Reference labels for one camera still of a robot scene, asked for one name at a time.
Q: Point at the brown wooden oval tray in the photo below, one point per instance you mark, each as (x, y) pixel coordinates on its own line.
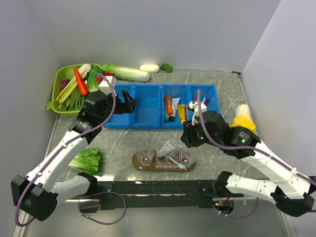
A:
(152, 167)

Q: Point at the red chili pepper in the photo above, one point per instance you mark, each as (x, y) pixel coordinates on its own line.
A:
(108, 73)

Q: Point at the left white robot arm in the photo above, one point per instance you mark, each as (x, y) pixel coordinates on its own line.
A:
(38, 193)

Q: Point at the clear square organizer tray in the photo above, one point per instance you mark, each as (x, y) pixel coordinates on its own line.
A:
(164, 163)

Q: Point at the aluminium rail frame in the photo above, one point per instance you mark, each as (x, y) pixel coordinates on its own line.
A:
(25, 219)

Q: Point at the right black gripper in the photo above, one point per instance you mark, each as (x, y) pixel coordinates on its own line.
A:
(188, 137)

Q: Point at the right blue storage bin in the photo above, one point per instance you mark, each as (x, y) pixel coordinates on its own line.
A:
(186, 94)

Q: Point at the white blue toothbrush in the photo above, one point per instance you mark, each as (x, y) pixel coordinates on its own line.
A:
(172, 158)

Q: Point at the white red toothpaste tube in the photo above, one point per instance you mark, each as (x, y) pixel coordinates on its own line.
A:
(168, 148)

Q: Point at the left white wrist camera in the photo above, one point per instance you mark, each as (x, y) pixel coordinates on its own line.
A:
(103, 85)

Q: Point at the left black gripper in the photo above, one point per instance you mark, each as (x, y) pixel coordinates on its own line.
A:
(128, 106)

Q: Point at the orange toothpaste tube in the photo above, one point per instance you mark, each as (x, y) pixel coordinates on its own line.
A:
(168, 103)

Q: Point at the blue storage bin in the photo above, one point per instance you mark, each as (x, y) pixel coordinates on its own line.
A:
(186, 94)
(148, 110)

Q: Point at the yellow cap small tube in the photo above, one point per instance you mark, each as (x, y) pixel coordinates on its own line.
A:
(182, 113)

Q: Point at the left blue storage bin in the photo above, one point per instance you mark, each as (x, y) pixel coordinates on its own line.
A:
(148, 110)

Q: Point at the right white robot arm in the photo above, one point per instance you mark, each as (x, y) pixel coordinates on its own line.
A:
(285, 187)

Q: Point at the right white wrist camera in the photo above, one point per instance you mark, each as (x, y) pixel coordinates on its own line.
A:
(193, 106)

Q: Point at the orange carrot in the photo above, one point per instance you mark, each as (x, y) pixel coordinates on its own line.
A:
(81, 84)

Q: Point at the purple onion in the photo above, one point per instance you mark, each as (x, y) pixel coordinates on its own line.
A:
(64, 83)

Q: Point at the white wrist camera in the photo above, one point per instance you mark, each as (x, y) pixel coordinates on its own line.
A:
(103, 85)
(193, 106)

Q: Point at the black base frame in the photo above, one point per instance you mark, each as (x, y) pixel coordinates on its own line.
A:
(178, 193)

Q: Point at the green plastic basket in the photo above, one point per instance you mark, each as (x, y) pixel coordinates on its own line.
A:
(53, 104)

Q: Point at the white green leek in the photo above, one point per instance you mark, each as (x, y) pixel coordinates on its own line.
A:
(65, 93)

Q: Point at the green lettuce head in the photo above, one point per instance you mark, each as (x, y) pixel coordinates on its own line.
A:
(88, 160)

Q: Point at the white radish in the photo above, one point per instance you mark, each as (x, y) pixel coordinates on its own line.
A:
(153, 68)

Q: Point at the bok choy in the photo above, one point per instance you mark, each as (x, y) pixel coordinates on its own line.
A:
(93, 85)

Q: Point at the clear plastic cup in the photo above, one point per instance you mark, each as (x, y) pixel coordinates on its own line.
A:
(145, 155)
(187, 157)

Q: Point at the napa cabbage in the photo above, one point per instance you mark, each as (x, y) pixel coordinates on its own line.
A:
(126, 73)

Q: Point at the silver white printed tube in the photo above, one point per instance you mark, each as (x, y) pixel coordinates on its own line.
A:
(174, 103)

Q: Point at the yellow baby cabbage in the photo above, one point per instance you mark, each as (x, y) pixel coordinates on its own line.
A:
(243, 118)

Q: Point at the white toothpaste tube blue cap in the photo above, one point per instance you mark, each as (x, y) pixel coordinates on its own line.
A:
(159, 155)

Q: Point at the green bean bunch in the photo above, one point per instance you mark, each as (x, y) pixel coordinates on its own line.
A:
(75, 102)

